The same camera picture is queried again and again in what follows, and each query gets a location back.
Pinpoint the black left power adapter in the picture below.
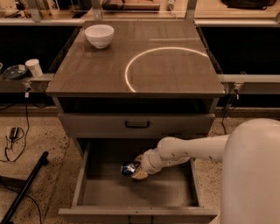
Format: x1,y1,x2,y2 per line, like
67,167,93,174
9,127,18,140

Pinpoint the grey left side shelf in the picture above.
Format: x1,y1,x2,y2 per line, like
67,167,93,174
0,73,54,93

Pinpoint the dark blue plate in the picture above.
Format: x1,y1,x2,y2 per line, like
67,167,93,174
3,65,28,80

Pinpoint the closed top drawer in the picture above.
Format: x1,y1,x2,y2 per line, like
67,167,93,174
59,113,214,139

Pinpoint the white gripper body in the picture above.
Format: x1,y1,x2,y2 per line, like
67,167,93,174
141,150,161,174

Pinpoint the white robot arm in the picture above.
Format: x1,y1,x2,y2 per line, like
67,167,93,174
132,118,280,224

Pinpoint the black tripod leg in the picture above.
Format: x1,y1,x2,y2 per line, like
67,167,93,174
1,151,49,224

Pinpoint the black drawer handle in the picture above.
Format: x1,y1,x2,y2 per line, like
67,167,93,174
124,121,151,129

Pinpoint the blue pepsi can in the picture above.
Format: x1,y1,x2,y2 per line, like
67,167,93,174
121,161,140,176

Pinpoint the grey right side shelf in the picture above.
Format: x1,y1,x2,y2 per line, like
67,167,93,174
218,74,280,95

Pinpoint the grey drawer cabinet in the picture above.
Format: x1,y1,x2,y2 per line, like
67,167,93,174
45,19,227,224

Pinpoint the white paper cup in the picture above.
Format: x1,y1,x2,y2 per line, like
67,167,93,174
25,59,43,77

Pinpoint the grey shelf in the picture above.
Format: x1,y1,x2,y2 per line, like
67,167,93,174
218,74,280,95
0,73,54,93

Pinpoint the black right floor cable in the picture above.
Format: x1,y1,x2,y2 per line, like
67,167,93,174
220,93,238,136

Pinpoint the open middle drawer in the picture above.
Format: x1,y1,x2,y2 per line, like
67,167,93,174
59,139,217,224

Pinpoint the white ceramic bowl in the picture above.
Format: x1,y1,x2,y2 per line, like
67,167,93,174
85,24,115,49

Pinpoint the black floor cable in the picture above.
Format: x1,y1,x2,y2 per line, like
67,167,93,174
0,92,31,164
220,93,238,136

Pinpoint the black left floor cable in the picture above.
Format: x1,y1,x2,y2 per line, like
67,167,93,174
0,92,31,164

